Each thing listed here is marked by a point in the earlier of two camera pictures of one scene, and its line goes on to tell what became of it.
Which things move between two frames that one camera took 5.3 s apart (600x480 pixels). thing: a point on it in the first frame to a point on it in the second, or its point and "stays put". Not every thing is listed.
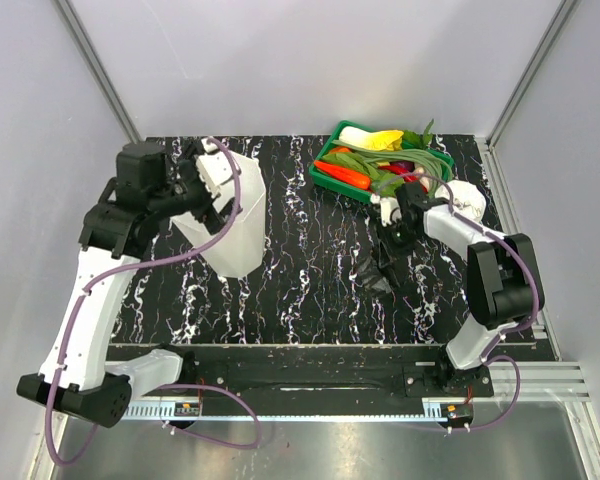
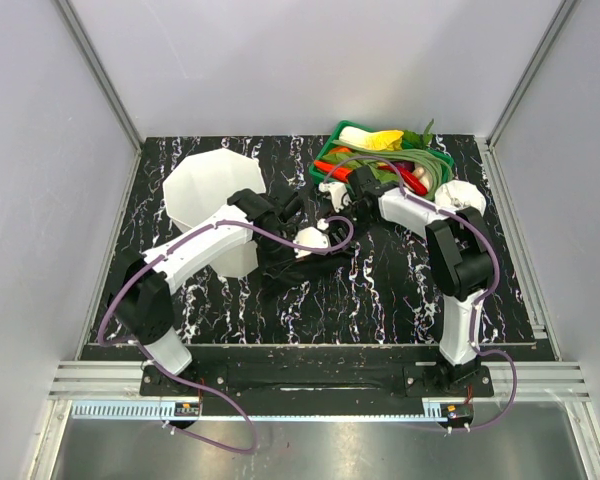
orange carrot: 345,175 stays put
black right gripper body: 397,238 to 359,216
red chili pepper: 402,172 stays put
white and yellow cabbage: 390,139 stays put
